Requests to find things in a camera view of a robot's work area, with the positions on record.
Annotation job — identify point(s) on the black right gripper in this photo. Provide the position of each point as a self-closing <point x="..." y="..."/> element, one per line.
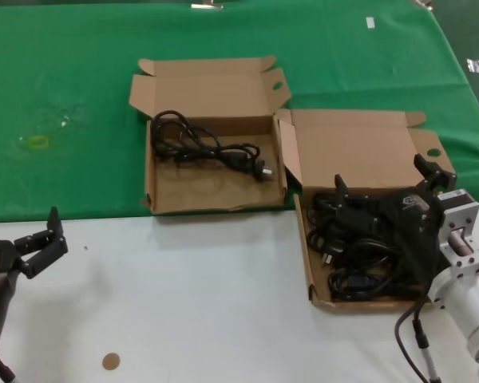
<point x="413" y="227"/>

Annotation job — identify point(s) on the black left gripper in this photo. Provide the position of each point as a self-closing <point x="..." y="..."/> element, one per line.
<point x="0" y="259"/>

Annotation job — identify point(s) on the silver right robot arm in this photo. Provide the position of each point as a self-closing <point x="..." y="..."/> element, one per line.
<point x="469" y="295"/>

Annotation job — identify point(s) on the open brown cardboard box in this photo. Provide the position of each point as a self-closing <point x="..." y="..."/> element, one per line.
<point x="355" y="151"/>

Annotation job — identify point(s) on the cardboard box with torn rim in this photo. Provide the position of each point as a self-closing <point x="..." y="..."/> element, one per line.
<point x="215" y="191"/>

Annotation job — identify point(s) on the clear shiny tape scrap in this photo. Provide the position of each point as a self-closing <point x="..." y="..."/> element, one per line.
<point x="65" y="122"/>

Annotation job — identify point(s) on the round brown cardboard disc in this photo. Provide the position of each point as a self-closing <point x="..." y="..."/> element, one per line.
<point x="111" y="362"/>

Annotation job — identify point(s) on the small white tape piece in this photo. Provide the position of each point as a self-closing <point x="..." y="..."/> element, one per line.
<point x="370" y="22"/>

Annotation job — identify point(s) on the green table cloth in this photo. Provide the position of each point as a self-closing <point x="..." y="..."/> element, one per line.
<point x="64" y="60"/>

